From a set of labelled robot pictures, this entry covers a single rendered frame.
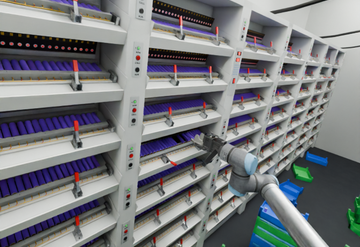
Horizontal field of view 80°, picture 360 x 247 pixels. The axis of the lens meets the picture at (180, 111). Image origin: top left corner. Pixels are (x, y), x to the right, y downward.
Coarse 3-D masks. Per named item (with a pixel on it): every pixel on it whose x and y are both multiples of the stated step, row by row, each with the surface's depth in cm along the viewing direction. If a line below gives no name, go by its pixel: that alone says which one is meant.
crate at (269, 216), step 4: (264, 204) 172; (260, 208) 159; (264, 208) 169; (268, 208) 169; (260, 212) 159; (264, 212) 157; (268, 212) 165; (272, 212) 166; (260, 216) 160; (264, 216) 158; (268, 216) 156; (272, 216) 154; (276, 216) 162; (304, 216) 160; (268, 220) 157; (272, 220) 155; (276, 220) 153; (276, 224) 153; (280, 224) 152; (284, 228) 150
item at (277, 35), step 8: (264, 32) 178; (272, 32) 173; (280, 32) 169; (288, 32) 168; (272, 40) 174; (280, 40) 170; (288, 40) 173; (280, 48) 171; (264, 64) 181; (272, 64) 177; (272, 72) 177; (280, 72) 181; (256, 88) 189; (264, 88) 184; (272, 88) 179; (256, 112) 191; (264, 112) 186; (264, 120) 188; (264, 128) 193; (256, 136) 194; (256, 152) 197; (248, 192) 215; (240, 208) 215
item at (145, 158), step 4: (184, 144) 124; (188, 144) 125; (192, 144) 128; (168, 148) 115; (172, 148) 117; (176, 148) 118; (180, 148) 121; (160, 152) 111; (164, 152) 112; (168, 152) 114; (172, 152) 116; (144, 156) 104; (148, 156) 105; (152, 156) 106; (156, 156) 109; (140, 160) 101; (144, 160) 103; (152, 160) 106; (156, 160) 107; (144, 164) 102
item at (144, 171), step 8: (200, 128) 147; (176, 152) 119; (184, 152) 122; (192, 152) 124; (200, 152) 129; (160, 160) 110; (176, 160) 114; (184, 160) 121; (144, 168) 101; (152, 168) 103; (160, 168) 107; (168, 168) 113; (144, 176) 101
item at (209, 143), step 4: (204, 136) 114; (208, 136) 114; (212, 136) 114; (204, 140) 114; (208, 140) 113; (212, 140) 113; (216, 140) 113; (220, 140) 111; (224, 140) 111; (204, 144) 115; (208, 144) 112; (212, 144) 113; (216, 144) 111; (220, 144) 109; (224, 144) 111; (208, 148) 113; (212, 148) 114; (216, 148) 112; (220, 148) 108
